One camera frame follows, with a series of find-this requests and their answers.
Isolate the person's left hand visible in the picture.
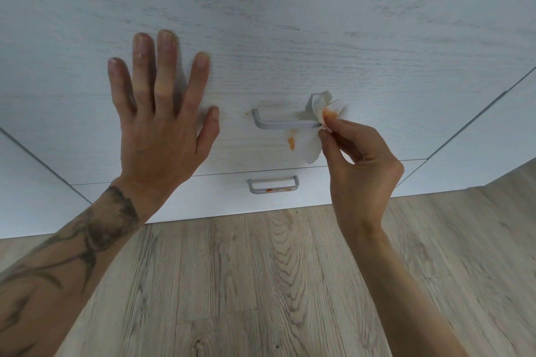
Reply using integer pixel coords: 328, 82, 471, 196
107, 29, 221, 224

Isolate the person's right hand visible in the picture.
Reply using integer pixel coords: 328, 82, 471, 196
318, 116, 405, 240

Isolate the white stained wipe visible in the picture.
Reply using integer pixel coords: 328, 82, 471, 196
286, 90, 346, 165

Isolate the grey drawer handle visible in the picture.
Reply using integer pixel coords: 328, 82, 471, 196
247, 175, 300, 195
251, 94, 324, 131

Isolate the person's left forearm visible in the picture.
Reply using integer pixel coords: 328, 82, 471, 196
0, 178, 147, 357

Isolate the person's right forearm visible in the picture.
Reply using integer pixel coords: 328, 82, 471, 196
341, 226, 470, 357

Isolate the white cabinet door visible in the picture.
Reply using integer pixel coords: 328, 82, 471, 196
393, 67, 536, 199
0, 128, 93, 240

